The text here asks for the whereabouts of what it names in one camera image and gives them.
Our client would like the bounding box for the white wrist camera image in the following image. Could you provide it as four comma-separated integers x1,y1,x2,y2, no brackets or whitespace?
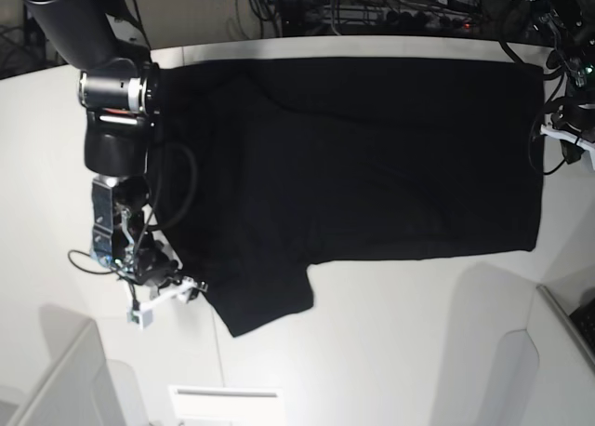
580,151,594,173
126,308,153,330

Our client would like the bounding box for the white panel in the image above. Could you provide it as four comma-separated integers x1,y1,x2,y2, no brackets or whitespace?
479,286,594,425
1,304,151,425

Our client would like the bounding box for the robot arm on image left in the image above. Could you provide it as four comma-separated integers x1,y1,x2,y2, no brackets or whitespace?
22,0,207,315

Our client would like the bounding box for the black T-shirt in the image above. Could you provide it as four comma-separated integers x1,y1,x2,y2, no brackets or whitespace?
151,58,544,337

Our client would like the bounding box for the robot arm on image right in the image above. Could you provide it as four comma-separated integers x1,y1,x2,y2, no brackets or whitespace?
496,0,594,165

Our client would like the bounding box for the white panel lower right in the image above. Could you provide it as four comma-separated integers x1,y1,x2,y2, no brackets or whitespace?
479,286,594,425

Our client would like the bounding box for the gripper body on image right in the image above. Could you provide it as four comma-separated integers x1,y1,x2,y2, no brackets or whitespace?
539,103,594,154

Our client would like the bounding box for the white panel lower left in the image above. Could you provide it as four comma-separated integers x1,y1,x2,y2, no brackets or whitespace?
1,304,151,425

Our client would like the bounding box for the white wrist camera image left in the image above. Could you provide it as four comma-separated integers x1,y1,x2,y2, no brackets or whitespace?
126,308,153,330

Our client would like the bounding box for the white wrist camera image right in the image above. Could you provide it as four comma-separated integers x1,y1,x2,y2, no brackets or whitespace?
580,151,594,173

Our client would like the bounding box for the black keyboard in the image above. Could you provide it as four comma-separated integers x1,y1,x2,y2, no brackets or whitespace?
570,302,595,351

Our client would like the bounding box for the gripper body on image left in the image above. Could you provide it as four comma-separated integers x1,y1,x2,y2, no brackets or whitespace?
113,240,209,308

